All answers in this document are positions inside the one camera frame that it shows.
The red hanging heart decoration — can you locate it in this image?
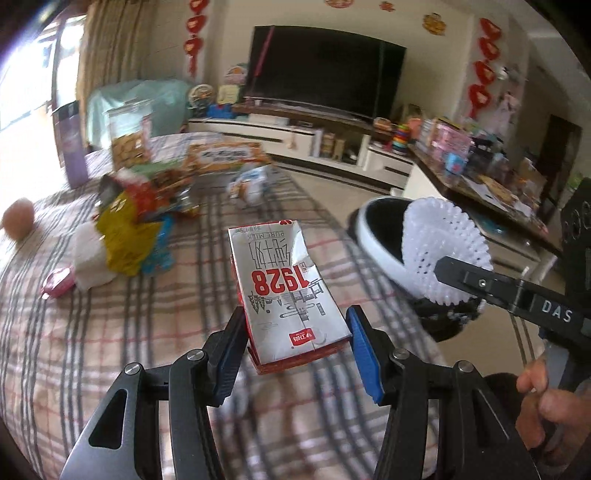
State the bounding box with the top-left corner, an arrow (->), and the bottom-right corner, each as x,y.
468,18 -> 504,118
184,0 -> 206,77

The colourful ring stacker toy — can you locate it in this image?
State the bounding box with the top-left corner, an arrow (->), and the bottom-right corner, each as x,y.
392,122 -> 411,153

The red apple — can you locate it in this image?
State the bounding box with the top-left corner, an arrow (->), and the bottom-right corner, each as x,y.
1,198 -> 37,241

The white tissue roll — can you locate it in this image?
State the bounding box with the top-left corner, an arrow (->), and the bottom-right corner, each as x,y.
74,222 -> 116,291

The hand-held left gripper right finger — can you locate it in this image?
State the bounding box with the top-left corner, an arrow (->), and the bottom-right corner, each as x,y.
345,305 -> 542,480

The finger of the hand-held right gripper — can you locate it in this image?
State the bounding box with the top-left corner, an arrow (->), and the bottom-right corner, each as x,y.
433,255 -> 580,330

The beige patterned curtain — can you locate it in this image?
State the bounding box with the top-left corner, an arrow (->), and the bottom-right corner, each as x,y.
76,0 -> 164,153

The yellow crumpled snack bag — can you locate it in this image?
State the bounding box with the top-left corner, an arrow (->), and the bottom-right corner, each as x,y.
95,191 -> 162,277

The black flat television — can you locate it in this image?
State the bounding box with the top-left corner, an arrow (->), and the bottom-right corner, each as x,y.
242,25 -> 408,123

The white foam fruit net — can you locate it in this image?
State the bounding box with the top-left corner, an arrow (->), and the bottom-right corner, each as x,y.
401,196 -> 495,306

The clear snack jar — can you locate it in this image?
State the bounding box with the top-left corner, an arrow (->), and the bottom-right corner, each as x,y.
104,99 -> 155,169

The pink small packet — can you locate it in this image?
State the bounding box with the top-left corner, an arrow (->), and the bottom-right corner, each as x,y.
41,268 -> 77,300

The red snack bag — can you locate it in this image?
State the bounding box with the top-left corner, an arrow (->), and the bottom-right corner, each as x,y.
99,168 -> 160,222

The pink toy box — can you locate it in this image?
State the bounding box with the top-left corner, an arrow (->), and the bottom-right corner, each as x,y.
427,117 -> 472,160

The cluttered dark side table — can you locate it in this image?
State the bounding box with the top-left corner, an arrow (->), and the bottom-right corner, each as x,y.
409,115 -> 568,278

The white crumpled paper bag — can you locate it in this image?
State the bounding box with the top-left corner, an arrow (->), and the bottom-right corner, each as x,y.
228,161 -> 273,206

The white black trash bin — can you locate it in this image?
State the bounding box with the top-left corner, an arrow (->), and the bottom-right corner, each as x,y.
346,196 -> 490,342

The white television cabinet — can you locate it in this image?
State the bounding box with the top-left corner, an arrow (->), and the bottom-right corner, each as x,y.
187,104 -> 416,195

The teal plastic dust cover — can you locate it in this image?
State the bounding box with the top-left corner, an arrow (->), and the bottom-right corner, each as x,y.
87,78 -> 195,151

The orange picture book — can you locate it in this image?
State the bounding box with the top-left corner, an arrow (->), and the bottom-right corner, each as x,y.
182,142 -> 273,175

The person's right hand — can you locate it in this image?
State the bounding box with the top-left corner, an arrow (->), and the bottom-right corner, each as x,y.
515,358 -> 591,451

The blue bone-shaped packet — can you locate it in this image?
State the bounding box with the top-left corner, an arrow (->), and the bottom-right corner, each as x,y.
141,217 -> 176,277

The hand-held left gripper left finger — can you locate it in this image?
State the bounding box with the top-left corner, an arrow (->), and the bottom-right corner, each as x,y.
59,305 -> 252,480

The plaid tablecloth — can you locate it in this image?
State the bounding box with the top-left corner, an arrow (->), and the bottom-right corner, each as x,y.
0,134 -> 448,480

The purple water bottle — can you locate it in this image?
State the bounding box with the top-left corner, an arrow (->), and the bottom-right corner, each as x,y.
53,100 -> 89,189

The gold wall decal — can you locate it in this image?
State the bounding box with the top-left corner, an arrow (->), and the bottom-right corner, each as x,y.
422,11 -> 448,37

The balcony glass door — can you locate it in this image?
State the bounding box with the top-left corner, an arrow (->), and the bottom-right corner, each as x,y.
0,9 -> 88,134

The orange foil snack bag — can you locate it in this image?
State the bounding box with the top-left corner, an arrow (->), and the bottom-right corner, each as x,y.
152,168 -> 204,217

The silver red milk carton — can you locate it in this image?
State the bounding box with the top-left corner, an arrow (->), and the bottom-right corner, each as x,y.
228,219 -> 354,376

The ferris wheel toy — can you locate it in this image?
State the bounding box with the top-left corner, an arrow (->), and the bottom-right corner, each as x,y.
187,83 -> 218,112

